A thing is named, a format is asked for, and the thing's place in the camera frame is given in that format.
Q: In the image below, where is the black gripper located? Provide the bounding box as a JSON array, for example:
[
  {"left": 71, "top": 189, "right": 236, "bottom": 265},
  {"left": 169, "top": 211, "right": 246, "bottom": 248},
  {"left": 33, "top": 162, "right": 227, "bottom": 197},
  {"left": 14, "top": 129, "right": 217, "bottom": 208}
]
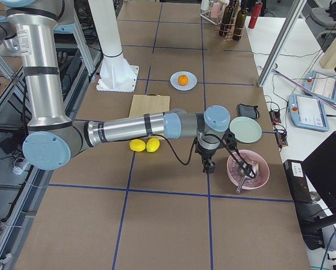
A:
[{"left": 195, "top": 132, "right": 237, "bottom": 174}]

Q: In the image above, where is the orange fruit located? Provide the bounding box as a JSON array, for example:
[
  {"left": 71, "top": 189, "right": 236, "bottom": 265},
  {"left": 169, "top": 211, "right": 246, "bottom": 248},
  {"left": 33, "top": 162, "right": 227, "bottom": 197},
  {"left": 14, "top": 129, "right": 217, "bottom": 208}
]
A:
[{"left": 178, "top": 74, "right": 189, "bottom": 86}]

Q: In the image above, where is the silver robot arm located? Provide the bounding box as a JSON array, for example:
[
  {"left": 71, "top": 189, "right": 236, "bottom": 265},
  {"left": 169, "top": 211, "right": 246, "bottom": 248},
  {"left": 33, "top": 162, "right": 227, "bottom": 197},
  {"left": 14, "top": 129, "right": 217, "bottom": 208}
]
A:
[{"left": 4, "top": 1, "right": 238, "bottom": 174}]

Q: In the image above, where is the light green plate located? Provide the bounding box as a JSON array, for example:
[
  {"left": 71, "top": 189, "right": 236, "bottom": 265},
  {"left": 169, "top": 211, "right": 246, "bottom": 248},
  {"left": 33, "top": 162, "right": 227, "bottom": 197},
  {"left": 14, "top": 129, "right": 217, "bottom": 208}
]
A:
[{"left": 229, "top": 116, "right": 262, "bottom": 143}]

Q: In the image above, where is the light blue plate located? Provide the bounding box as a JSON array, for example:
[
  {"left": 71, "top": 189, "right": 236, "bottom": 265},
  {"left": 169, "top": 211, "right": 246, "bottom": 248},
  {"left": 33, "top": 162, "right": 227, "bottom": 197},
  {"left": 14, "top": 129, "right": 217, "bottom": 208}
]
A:
[{"left": 170, "top": 71, "right": 197, "bottom": 91}]

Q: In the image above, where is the pink bowl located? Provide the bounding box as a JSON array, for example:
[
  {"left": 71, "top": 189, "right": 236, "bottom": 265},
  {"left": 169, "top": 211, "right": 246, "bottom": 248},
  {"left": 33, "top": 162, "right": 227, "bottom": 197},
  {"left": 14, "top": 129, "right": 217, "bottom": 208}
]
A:
[{"left": 226, "top": 150, "right": 270, "bottom": 190}]

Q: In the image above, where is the metal spoon in bowl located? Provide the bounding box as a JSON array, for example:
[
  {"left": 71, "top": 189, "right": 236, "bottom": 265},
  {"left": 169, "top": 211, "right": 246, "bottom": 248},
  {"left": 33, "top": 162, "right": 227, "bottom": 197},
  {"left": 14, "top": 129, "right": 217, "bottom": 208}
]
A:
[{"left": 236, "top": 163, "right": 259, "bottom": 194}]

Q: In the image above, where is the yellow lemon right one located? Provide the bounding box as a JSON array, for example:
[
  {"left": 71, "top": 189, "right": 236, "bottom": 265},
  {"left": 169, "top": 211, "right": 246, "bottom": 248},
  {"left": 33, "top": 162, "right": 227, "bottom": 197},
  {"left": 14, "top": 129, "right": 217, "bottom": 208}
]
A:
[{"left": 146, "top": 137, "right": 160, "bottom": 152}]

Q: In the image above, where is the yellow lemon one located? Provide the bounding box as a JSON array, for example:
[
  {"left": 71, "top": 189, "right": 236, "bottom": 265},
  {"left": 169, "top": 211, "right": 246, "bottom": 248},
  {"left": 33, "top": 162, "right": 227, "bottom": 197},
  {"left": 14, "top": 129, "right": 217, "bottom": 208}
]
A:
[
  {"left": 146, "top": 137, "right": 160, "bottom": 152},
  {"left": 129, "top": 139, "right": 146, "bottom": 152}
]

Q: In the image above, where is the dark grey folded cloth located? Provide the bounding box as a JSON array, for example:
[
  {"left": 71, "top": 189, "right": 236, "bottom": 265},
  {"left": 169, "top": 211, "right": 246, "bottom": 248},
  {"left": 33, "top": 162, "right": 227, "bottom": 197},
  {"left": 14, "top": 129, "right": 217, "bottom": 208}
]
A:
[{"left": 237, "top": 103, "right": 260, "bottom": 119}]

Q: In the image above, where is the yellow lemon left one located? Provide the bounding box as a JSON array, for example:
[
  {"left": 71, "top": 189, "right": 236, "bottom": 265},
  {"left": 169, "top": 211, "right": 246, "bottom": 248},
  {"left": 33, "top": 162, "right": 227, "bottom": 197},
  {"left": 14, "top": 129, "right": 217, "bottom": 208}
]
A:
[{"left": 129, "top": 139, "right": 146, "bottom": 152}]

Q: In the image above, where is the small electronics board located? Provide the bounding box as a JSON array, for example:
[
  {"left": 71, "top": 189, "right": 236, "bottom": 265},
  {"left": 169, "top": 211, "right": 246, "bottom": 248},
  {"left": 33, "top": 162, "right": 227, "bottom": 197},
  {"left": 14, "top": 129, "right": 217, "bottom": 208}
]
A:
[{"left": 269, "top": 110, "right": 288, "bottom": 150}]

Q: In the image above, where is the wooden cutting board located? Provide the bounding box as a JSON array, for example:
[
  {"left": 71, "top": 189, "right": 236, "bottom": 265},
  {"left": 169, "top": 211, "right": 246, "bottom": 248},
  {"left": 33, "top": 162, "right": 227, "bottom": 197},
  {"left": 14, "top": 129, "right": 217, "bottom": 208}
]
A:
[{"left": 129, "top": 94, "right": 171, "bottom": 117}]

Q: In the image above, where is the black desktop box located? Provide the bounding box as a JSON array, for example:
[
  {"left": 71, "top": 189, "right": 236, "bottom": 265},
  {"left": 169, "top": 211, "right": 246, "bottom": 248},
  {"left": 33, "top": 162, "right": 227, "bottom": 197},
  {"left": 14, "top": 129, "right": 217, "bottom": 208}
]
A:
[{"left": 283, "top": 159, "right": 321, "bottom": 204}]

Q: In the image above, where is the teach pendant tablet near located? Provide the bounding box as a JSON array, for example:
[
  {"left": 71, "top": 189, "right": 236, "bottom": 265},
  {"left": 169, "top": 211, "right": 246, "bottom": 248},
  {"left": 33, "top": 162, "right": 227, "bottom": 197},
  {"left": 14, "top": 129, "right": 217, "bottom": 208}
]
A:
[{"left": 288, "top": 94, "right": 329, "bottom": 132}]

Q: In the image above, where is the teach pendant tablet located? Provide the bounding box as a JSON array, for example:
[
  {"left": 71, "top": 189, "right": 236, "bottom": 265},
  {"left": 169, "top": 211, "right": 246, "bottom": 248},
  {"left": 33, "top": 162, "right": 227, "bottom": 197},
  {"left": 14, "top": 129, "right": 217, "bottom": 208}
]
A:
[
  {"left": 304, "top": 70, "right": 336, "bottom": 103},
  {"left": 288, "top": 94, "right": 329, "bottom": 132}
]

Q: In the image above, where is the black monitor with stand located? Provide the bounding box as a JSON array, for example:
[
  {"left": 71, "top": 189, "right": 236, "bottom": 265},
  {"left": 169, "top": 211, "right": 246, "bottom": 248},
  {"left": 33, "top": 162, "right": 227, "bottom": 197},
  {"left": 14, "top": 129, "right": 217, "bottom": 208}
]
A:
[{"left": 299, "top": 131, "right": 336, "bottom": 250}]

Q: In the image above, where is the reacher grabber stick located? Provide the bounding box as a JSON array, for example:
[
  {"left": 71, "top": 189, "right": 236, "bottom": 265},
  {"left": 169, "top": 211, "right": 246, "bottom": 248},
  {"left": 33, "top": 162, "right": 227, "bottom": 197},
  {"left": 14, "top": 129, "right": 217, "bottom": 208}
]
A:
[{"left": 273, "top": 69, "right": 336, "bottom": 122}]

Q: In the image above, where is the teach pendant tablet far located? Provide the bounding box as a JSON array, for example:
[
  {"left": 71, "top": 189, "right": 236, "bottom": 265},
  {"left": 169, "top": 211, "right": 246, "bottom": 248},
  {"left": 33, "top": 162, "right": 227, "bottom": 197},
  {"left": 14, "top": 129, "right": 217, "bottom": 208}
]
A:
[{"left": 304, "top": 70, "right": 336, "bottom": 103}]

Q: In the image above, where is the dark wine bottle middle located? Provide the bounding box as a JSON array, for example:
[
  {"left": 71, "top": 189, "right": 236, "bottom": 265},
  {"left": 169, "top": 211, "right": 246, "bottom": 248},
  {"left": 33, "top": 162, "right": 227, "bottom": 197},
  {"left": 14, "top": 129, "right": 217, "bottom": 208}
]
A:
[{"left": 232, "top": 1, "right": 247, "bottom": 41}]

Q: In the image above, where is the dark wine bottle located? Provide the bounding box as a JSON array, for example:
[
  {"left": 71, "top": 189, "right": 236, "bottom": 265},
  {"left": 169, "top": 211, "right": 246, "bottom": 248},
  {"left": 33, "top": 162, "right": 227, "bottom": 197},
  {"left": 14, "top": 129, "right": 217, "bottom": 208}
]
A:
[
  {"left": 232, "top": 1, "right": 247, "bottom": 41},
  {"left": 219, "top": 0, "right": 234, "bottom": 37}
]

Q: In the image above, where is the dark wine bottle upper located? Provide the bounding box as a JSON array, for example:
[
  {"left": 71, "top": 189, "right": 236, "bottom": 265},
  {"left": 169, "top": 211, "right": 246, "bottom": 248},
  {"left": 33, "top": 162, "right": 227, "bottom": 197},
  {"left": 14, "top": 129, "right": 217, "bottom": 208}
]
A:
[{"left": 219, "top": 0, "right": 234, "bottom": 37}]

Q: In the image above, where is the pink cup on rack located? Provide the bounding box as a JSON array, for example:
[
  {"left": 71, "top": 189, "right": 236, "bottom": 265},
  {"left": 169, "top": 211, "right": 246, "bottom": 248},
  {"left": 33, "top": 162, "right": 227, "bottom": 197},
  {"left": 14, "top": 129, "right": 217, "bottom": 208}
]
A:
[{"left": 210, "top": 2, "right": 221, "bottom": 19}]

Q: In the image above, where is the red thermos bottle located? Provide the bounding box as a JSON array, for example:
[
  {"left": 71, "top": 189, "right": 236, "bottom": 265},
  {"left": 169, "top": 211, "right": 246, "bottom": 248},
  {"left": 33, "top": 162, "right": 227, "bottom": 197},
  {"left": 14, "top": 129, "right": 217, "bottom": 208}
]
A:
[{"left": 248, "top": 2, "right": 263, "bottom": 29}]

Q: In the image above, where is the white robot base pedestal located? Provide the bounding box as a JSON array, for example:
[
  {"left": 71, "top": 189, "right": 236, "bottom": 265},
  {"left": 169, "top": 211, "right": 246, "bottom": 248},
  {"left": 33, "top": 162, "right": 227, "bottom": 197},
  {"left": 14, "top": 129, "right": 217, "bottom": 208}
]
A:
[{"left": 88, "top": 0, "right": 139, "bottom": 93}]

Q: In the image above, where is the copper wire bottle rack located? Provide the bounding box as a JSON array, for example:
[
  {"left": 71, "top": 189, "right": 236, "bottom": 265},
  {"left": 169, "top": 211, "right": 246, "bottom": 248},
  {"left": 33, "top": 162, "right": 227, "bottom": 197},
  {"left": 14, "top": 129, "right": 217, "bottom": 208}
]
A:
[{"left": 219, "top": 3, "right": 240, "bottom": 41}]

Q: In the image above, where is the aluminium frame post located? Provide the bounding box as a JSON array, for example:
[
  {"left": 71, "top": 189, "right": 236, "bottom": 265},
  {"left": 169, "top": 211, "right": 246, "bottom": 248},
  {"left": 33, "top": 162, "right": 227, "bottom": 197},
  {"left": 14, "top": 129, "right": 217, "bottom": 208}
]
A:
[{"left": 257, "top": 0, "right": 307, "bottom": 87}]

